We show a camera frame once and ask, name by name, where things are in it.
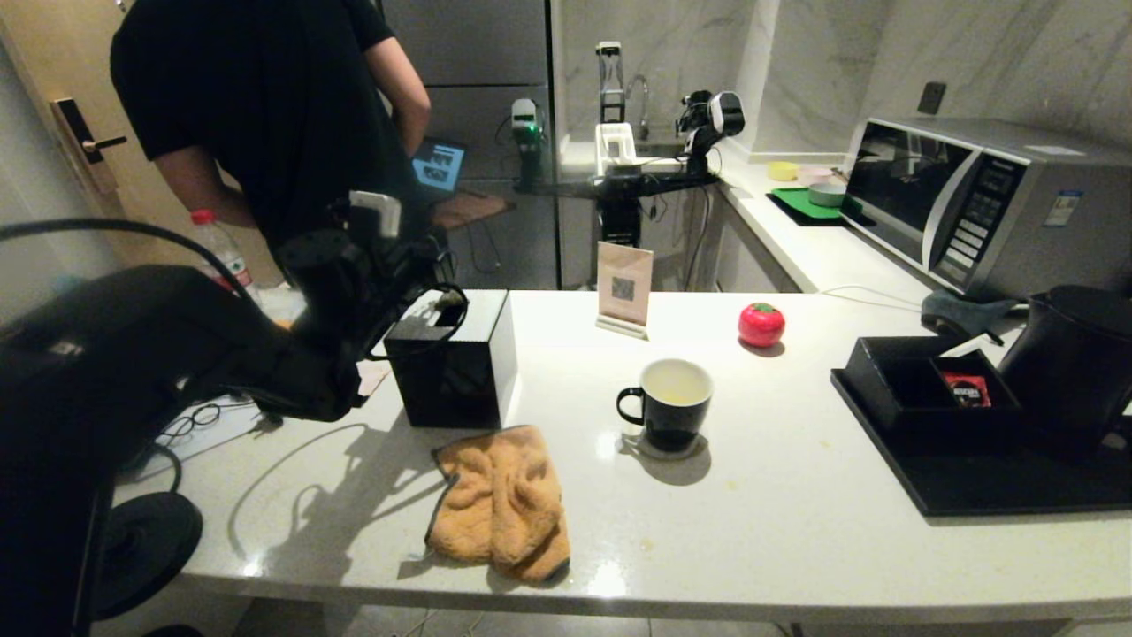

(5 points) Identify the black electric kettle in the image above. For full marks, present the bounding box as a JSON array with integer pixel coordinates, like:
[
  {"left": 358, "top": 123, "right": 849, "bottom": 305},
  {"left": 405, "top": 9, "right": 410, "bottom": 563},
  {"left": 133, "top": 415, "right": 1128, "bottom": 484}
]
[{"left": 998, "top": 285, "right": 1132, "bottom": 461}]

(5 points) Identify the small wooden side table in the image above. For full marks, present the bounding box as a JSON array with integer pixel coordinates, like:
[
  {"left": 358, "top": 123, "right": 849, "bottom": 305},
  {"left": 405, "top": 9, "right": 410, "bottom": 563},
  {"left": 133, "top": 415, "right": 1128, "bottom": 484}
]
[{"left": 429, "top": 190, "right": 516, "bottom": 233}]

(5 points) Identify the black tissue box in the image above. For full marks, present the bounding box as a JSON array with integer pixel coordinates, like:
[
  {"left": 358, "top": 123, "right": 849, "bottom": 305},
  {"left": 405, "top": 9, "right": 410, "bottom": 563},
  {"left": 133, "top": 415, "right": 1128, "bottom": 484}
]
[{"left": 385, "top": 289, "right": 518, "bottom": 431}]

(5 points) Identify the pink flat packet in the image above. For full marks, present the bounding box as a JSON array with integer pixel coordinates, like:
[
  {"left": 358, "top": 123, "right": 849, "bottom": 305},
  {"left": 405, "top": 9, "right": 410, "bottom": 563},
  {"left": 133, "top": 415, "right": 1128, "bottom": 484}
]
[{"left": 354, "top": 361, "right": 392, "bottom": 399}]

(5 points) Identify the laptop with blue screen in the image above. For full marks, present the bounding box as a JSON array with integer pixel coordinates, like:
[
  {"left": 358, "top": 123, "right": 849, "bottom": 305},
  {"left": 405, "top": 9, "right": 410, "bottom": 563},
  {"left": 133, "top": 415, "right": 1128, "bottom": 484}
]
[{"left": 411, "top": 142, "right": 468, "bottom": 196}]

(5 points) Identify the clear water bottle red cap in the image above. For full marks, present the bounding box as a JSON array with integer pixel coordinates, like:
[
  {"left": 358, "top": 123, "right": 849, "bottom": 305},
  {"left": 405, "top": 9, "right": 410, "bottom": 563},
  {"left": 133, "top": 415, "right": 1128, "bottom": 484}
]
[{"left": 190, "top": 210, "right": 259, "bottom": 297}]

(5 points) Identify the device with green light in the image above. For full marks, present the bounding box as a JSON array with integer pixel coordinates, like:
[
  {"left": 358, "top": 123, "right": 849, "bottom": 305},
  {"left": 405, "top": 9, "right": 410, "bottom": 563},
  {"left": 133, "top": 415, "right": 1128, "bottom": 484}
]
[{"left": 511, "top": 96, "right": 543, "bottom": 187}]

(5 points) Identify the beige QR code sign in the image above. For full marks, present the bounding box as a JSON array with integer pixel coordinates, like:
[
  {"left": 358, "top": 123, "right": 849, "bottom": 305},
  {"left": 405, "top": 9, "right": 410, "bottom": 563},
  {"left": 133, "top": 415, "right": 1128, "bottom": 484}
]
[{"left": 594, "top": 242, "right": 655, "bottom": 342}]

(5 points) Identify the person in black shirt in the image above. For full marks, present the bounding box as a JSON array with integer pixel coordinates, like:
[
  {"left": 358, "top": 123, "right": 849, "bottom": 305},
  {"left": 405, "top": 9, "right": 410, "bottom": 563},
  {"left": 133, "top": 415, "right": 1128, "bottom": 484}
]
[{"left": 111, "top": 0, "right": 434, "bottom": 284}]

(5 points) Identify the white plastic stand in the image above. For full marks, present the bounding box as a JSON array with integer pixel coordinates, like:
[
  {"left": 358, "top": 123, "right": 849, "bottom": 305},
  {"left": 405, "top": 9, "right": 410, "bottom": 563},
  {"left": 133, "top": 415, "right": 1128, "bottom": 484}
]
[{"left": 594, "top": 122, "right": 639, "bottom": 178}]

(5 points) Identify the black background shelf board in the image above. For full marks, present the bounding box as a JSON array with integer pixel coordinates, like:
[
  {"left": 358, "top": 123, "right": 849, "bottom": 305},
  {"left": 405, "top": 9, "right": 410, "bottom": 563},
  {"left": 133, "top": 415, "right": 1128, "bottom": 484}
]
[{"left": 516, "top": 173, "right": 719, "bottom": 201}]

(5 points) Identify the orange fluffy towel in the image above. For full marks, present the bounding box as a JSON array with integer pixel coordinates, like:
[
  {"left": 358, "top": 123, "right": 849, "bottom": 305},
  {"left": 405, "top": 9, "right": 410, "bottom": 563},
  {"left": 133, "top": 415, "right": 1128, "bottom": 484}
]
[{"left": 426, "top": 425, "right": 572, "bottom": 585}]

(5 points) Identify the round grey coaster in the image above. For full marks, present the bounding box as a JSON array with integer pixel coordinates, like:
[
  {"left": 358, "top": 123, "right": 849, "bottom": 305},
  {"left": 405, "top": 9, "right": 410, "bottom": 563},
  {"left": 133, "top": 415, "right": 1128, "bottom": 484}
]
[{"left": 622, "top": 429, "right": 708, "bottom": 463}]

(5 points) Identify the chrome faucet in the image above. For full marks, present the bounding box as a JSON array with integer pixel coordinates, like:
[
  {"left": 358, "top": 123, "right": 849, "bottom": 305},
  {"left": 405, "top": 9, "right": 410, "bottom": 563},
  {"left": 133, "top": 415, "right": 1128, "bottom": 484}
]
[{"left": 626, "top": 73, "right": 654, "bottom": 142}]

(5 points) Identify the black mug white inside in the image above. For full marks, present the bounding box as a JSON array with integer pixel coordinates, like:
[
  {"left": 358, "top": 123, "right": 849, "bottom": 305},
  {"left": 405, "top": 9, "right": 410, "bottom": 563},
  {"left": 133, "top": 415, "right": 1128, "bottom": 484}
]
[{"left": 616, "top": 358, "right": 715, "bottom": 454}]

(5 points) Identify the white kitchen base cabinet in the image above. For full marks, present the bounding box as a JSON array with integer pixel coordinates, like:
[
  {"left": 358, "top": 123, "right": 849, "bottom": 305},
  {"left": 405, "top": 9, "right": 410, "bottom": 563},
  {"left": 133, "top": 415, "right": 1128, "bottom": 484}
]
[{"left": 707, "top": 186, "right": 801, "bottom": 295}]

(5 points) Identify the red tomato toy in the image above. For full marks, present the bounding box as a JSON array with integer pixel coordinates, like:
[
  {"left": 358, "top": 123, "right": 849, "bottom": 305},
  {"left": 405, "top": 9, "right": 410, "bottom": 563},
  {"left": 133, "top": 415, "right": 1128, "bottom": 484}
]
[{"left": 738, "top": 302, "right": 787, "bottom": 348}]

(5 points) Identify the black round kettle base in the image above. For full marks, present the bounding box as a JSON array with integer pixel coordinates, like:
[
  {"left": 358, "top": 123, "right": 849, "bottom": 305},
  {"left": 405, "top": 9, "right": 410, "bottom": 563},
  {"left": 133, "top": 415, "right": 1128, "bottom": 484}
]
[{"left": 93, "top": 492, "right": 204, "bottom": 620}]

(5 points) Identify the green board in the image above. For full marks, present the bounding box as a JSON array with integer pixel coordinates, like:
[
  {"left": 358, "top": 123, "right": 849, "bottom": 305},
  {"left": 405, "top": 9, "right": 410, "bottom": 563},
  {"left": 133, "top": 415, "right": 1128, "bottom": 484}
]
[{"left": 771, "top": 187, "right": 854, "bottom": 222}]

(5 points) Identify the wooden door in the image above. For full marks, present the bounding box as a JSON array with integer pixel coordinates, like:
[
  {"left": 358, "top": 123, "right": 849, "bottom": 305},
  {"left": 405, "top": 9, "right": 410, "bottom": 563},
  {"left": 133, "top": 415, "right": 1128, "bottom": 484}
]
[{"left": 0, "top": 0, "right": 222, "bottom": 284}]

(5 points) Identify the black compartment organizer box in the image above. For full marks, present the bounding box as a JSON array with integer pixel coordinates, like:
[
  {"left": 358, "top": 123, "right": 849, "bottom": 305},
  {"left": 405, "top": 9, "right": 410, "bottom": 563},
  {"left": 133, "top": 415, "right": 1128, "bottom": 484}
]
[{"left": 845, "top": 334, "right": 1025, "bottom": 432}]

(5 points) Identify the grey blue rag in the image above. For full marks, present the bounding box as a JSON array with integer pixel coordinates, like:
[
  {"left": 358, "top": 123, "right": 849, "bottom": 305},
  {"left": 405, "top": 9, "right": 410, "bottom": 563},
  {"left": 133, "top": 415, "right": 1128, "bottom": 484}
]
[{"left": 922, "top": 290, "right": 1021, "bottom": 337}]

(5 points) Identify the white stick sachet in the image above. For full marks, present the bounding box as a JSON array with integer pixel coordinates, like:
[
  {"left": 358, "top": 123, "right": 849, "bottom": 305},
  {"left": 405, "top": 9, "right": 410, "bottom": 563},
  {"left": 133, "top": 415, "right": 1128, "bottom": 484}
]
[{"left": 936, "top": 329, "right": 1009, "bottom": 359}]

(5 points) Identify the red sachet packet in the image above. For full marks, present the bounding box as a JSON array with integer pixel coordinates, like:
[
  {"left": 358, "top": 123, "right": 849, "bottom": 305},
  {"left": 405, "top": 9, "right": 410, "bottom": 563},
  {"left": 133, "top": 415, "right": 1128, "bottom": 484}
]
[{"left": 940, "top": 372, "right": 993, "bottom": 408}]

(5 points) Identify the large black serving tray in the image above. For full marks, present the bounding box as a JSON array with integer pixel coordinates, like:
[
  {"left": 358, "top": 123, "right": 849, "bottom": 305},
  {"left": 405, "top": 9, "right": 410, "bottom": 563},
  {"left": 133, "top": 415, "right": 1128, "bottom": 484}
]
[{"left": 830, "top": 367, "right": 1132, "bottom": 518}]

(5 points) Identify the silver microwave oven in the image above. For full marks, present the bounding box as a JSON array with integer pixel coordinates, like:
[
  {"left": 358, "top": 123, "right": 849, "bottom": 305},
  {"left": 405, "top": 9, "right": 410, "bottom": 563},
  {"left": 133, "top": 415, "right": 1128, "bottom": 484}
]
[{"left": 843, "top": 117, "right": 1132, "bottom": 303}]

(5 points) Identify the thin black hanging cable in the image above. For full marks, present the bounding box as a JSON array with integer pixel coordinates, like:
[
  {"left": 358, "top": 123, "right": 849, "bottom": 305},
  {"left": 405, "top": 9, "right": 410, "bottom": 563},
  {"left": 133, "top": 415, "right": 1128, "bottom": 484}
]
[{"left": 464, "top": 221, "right": 507, "bottom": 277}]

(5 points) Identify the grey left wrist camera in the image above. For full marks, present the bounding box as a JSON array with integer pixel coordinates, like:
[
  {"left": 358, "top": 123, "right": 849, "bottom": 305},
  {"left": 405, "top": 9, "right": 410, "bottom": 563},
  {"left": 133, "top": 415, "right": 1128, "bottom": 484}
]
[{"left": 349, "top": 190, "right": 404, "bottom": 240}]

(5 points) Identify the black power cable with plug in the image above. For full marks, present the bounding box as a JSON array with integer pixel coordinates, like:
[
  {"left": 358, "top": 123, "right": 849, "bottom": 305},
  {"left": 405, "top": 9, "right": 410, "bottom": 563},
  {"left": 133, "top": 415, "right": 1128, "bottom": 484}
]
[{"left": 133, "top": 398, "right": 284, "bottom": 492}]

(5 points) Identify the long black left arm cable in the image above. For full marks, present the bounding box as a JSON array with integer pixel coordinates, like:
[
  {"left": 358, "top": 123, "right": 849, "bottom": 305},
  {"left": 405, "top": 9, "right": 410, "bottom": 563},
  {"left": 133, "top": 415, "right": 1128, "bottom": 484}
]
[{"left": 0, "top": 218, "right": 259, "bottom": 306}]

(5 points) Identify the black door lock handle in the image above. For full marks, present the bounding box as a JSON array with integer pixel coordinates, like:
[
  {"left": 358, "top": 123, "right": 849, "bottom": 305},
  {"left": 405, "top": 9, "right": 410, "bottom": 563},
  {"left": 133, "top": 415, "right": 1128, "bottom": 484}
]
[{"left": 49, "top": 96, "right": 127, "bottom": 197}]

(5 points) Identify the white power cable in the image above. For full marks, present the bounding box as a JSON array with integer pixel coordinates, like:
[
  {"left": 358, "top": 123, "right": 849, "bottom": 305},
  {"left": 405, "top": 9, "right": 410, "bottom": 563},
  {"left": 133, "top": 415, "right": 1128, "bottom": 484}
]
[{"left": 814, "top": 285, "right": 1044, "bottom": 315}]

